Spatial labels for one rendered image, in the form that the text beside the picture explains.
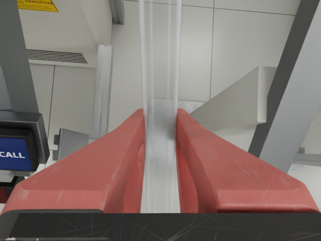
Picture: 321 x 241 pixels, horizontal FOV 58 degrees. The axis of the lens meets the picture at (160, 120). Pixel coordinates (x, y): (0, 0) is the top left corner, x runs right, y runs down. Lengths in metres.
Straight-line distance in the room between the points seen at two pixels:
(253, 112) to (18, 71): 0.25
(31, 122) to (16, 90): 0.04
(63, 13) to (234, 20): 0.77
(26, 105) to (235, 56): 0.96
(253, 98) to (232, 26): 0.94
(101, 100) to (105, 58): 0.12
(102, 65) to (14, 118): 0.53
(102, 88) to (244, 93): 0.52
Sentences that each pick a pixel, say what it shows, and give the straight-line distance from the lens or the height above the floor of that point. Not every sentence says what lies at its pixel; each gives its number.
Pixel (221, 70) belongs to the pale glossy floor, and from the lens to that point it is 1.18.
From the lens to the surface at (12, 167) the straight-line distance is 0.34.
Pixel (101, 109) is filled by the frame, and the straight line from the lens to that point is 0.80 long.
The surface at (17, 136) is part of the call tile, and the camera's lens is 0.31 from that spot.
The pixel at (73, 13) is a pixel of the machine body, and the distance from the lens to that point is 0.67.
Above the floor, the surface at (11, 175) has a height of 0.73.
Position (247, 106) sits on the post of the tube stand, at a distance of 0.34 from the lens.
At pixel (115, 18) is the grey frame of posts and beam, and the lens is 1.16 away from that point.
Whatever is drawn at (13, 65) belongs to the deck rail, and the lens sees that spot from 0.33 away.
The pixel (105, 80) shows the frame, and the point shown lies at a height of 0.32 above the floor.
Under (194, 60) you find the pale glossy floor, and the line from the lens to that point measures 1.17.
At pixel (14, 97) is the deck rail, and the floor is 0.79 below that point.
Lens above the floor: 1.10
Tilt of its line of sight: 83 degrees down
